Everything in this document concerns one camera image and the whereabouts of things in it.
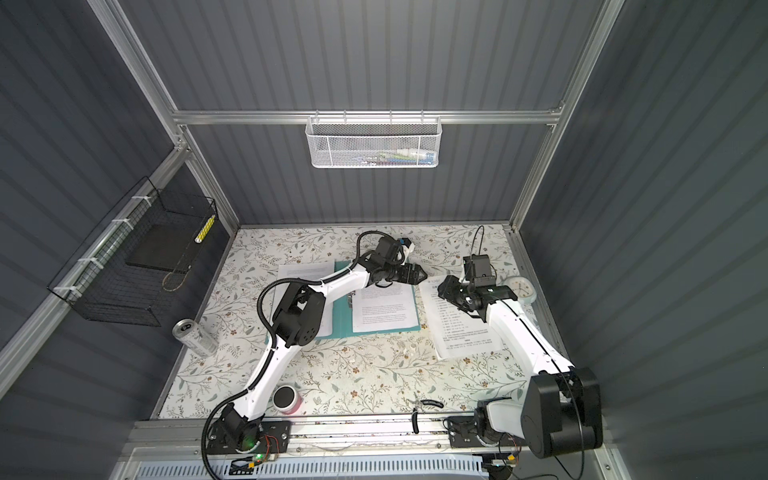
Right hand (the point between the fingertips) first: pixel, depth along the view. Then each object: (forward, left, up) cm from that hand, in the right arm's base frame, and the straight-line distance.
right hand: (448, 291), depth 86 cm
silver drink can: (-14, +69, +2) cm, 70 cm away
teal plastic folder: (-2, +32, -10) cm, 34 cm away
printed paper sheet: (+16, +47, -11) cm, 51 cm away
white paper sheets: (-6, -4, -13) cm, 15 cm away
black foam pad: (+1, +71, +21) cm, 73 cm away
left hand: (+13, +8, -9) cm, 18 cm away
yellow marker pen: (+10, +68, +17) cm, 71 cm away
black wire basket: (-4, +80, +18) cm, 82 cm away
